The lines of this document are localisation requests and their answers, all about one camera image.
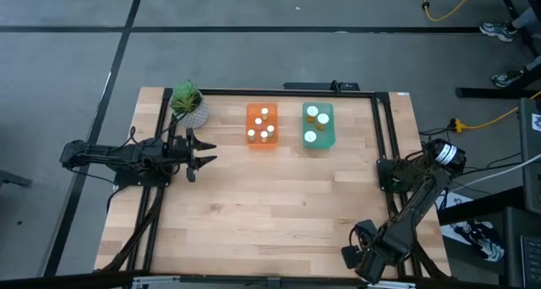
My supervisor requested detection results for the black and white bag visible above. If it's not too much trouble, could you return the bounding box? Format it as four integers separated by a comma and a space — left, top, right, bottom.
439, 219, 506, 263

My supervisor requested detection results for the black desk frame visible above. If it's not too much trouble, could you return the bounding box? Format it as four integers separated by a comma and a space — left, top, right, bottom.
455, 0, 541, 100

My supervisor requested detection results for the white cable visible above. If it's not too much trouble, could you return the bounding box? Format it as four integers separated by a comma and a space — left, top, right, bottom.
447, 153, 541, 193

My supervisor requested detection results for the black laptop keyboard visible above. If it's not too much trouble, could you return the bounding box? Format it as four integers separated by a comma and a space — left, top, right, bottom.
502, 206, 541, 288

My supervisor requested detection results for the green succulent plant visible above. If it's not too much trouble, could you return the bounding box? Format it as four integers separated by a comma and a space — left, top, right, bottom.
170, 79, 202, 115

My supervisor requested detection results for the orange translucent plastic bin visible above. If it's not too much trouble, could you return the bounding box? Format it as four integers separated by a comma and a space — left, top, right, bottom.
245, 102, 280, 150

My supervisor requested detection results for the silver aluminium bracket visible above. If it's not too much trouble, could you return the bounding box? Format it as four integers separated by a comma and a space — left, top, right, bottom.
131, 275, 182, 289
366, 279, 418, 289

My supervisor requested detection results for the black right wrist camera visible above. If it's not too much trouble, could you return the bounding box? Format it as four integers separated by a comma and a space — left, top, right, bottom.
341, 245, 360, 270

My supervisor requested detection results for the person's shoe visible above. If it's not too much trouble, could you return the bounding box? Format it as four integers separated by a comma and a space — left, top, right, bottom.
479, 21, 519, 43
491, 68, 525, 89

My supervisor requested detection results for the black computer case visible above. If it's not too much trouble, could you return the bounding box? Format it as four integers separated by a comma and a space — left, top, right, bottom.
517, 97, 541, 216

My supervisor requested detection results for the white triangle-patterned plant pot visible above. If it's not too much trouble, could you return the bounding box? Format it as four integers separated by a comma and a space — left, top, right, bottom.
171, 96, 210, 129

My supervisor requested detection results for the grey chair base leg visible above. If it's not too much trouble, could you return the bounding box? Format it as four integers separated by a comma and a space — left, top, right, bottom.
0, 169, 33, 188

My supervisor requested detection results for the teal translucent plastic bin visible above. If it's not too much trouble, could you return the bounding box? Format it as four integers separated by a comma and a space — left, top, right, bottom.
301, 101, 336, 150

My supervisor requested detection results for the black overhead rig frame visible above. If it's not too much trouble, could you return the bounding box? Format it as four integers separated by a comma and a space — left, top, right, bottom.
0, 268, 541, 289

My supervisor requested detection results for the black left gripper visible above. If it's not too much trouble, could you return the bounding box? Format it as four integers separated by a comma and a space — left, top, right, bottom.
168, 127, 218, 183

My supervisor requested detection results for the person's leg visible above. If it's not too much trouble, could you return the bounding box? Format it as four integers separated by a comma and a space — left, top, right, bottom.
509, 5, 541, 30
523, 54, 541, 73

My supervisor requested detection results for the black aluminium table frame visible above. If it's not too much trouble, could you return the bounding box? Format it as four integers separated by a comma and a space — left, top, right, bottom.
95, 87, 451, 281

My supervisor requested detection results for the yellow extension cable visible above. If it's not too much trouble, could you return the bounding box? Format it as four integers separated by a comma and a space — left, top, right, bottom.
450, 92, 541, 134
407, 0, 481, 23

